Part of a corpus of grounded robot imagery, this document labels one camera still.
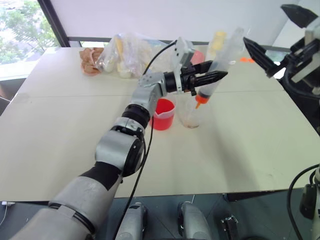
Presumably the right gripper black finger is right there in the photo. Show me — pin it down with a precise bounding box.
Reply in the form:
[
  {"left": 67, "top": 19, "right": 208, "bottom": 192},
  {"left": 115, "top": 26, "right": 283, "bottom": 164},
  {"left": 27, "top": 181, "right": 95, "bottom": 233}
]
[
  {"left": 280, "top": 3, "right": 319, "bottom": 29},
  {"left": 243, "top": 37, "right": 280, "bottom": 79}
]

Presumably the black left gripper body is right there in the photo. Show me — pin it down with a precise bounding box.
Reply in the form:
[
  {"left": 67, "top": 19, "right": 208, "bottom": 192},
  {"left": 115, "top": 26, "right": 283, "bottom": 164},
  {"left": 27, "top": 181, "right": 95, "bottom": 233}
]
[{"left": 181, "top": 65, "right": 199, "bottom": 97}]

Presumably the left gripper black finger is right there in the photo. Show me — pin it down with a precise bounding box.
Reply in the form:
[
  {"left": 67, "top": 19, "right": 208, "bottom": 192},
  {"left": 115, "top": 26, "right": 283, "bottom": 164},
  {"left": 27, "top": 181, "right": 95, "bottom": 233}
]
[
  {"left": 194, "top": 71, "right": 229, "bottom": 88},
  {"left": 192, "top": 60, "right": 214, "bottom": 75}
]

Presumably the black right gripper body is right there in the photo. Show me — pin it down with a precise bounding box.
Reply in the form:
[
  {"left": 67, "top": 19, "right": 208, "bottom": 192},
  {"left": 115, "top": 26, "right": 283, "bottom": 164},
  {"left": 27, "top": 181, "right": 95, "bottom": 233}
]
[{"left": 277, "top": 37, "right": 320, "bottom": 76}]

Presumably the clear squeeze bottle orange tip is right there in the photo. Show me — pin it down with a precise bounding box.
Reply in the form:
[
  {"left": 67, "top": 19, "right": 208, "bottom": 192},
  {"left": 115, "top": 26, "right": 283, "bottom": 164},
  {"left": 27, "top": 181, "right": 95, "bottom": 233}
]
[{"left": 194, "top": 26, "right": 245, "bottom": 110}]

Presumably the clear plastic cup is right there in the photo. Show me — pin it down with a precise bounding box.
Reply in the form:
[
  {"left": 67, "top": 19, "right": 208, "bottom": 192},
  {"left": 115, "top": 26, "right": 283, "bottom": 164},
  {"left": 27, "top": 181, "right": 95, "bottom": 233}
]
[{"left": 177, "top": 96, "right": 208, "bottom": 130}]

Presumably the red liquid plastic cup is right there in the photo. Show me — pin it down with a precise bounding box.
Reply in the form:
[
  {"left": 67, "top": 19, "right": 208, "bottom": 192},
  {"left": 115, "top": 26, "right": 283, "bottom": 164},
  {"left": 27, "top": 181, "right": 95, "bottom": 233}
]
[{"left": 149, "top": 98, "right": 176, "bottom": 131}]

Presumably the pink plastic container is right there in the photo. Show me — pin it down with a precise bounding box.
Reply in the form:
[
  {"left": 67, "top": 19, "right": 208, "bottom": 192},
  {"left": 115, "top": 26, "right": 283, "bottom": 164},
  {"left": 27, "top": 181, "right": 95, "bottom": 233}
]
[{"left": 189, "top": 50, "right": 206, "bottom": 65}]

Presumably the pale yellow plastic bottle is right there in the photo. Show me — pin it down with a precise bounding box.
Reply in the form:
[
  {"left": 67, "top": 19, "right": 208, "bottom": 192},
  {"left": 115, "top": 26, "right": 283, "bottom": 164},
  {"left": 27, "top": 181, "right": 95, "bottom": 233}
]
[{"left": 206, "top": 31, "right": 227, "bottom": 62}]

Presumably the clear plastic bag with bottles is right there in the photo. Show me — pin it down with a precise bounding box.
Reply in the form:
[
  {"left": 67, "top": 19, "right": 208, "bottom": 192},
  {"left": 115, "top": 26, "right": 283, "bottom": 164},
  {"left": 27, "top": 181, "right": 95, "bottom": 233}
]
[{"left": 96, "top": 32, "right": 154, "bottom": 80}]

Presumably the grey rounded robot leg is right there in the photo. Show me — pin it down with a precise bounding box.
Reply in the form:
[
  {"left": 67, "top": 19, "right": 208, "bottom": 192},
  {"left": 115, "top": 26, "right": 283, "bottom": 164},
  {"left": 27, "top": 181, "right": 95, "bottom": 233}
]
[
  {"left": 116, "top": 201, "right": 149, "bottom": 240},
  {"left": 176, "top": 201, "right": 214, "bottom": 240}
]

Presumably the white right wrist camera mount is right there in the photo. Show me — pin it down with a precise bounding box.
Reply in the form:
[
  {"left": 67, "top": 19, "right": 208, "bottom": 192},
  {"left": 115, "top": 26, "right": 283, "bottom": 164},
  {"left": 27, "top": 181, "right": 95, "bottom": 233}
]
[{"left": 291, "top": 57, "right": 320, "bottom": 84}]

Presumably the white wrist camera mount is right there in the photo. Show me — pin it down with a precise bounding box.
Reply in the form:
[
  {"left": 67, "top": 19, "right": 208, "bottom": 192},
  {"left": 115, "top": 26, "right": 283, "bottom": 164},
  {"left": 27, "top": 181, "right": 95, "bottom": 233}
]
[
  {"left": 291, "top": 57, "right": 320, "bottom": 84},
  {"left": 170, "top": 36, "right": 192, "bottom": 95}
]

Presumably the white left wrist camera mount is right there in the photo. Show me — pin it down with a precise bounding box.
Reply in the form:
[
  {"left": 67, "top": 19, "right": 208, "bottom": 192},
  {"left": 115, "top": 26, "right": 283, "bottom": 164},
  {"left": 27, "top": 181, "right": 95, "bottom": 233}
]
[{"left": 170, "top": 36, "right": 192, "bottom": 95}]

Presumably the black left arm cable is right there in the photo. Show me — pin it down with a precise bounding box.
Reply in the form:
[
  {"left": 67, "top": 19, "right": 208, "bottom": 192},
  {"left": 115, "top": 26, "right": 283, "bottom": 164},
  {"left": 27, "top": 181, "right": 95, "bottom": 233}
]
[{"left": 111, "top": 39, "right": 178, "bottom": 240}]

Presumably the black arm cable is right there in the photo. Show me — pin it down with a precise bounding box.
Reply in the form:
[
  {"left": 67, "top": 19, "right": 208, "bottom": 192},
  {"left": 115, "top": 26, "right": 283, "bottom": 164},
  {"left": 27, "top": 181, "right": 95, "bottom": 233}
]
[
  {"left": 286, "top": 163, "right": 320, "bottom": 240},
  {"left": 111, "top": 39, "right": 178, "bottom": 240}
]

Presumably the black window frame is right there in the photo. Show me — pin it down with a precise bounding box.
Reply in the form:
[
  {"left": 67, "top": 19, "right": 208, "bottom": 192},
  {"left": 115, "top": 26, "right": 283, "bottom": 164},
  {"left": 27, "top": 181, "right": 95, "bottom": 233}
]
[{"left": 37, "top": 0, "right": 71, "bottom": 48}]

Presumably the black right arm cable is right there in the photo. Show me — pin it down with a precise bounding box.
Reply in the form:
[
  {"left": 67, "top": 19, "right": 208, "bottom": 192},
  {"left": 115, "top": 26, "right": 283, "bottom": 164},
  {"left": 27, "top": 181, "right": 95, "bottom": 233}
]
[{"left": 286, "top": 163, "right": 320, "bottom": 240}]

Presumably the black metal bracket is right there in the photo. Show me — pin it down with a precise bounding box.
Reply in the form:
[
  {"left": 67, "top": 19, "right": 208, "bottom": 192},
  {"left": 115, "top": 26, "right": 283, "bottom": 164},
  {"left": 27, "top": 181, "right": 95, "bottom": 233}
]
[{"left": 220, "top": 214, "right": 241, "bottom": 240}]

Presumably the thin white cable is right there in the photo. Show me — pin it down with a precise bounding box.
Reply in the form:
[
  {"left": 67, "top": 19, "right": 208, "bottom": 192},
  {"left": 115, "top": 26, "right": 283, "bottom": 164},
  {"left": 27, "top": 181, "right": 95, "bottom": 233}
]
[{"left": 0, "top": 200, "right": 16, "bottom": 226}]

